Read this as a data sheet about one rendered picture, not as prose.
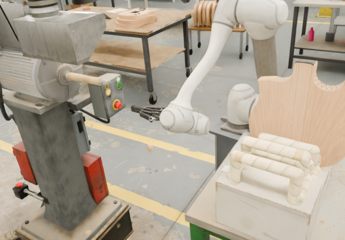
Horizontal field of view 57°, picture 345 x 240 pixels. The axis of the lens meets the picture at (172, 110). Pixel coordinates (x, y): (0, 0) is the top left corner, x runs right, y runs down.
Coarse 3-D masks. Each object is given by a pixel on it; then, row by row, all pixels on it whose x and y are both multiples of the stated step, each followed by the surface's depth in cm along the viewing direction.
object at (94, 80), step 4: (68, 76) 138; (72, 76) 137; (76, 76) 136; (80, 76) 135; (84, 76) 134; (88, 76) 133; (92, 76) 133; (72, 80) 139; (76, 80) 136; (80, 80) 135; (84, 80) 134; (88, 80) 132; (92, 80) 131; (96, 80) 130; (92, 84) 133; (96, 84) 131
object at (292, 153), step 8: (248, 136) 95; (248, 144) 94; (256, 144) 93; (264, 144) 92; (272, 144) 91; (272, 152) 91; (280, 152) 89; (288, 152) 88; (296, 152) 87; (304, 152) 86; (296, 160) 88
